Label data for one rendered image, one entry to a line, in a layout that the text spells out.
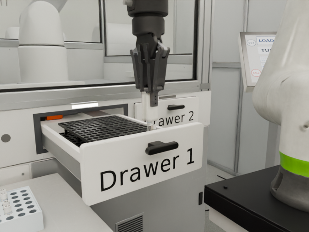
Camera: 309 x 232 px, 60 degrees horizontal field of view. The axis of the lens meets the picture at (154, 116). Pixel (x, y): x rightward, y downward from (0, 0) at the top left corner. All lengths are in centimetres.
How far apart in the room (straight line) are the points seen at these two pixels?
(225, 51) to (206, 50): 152
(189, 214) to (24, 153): 74
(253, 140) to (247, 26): 97
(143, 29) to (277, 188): 43
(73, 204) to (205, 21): 80
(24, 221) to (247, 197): 42
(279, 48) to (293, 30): 5
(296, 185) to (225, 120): 211
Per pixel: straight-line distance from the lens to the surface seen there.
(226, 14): 266
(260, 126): 241
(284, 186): 59
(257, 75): 123
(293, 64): 69
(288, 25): 72
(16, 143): 79
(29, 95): 77
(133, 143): 51
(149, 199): 105
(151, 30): 61
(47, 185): 75
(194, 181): 119
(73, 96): 81
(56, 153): 68
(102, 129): 68
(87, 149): 47
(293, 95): 55
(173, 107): 93
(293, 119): 55
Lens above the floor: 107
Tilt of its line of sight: 12 degrees down
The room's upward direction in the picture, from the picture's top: straight up
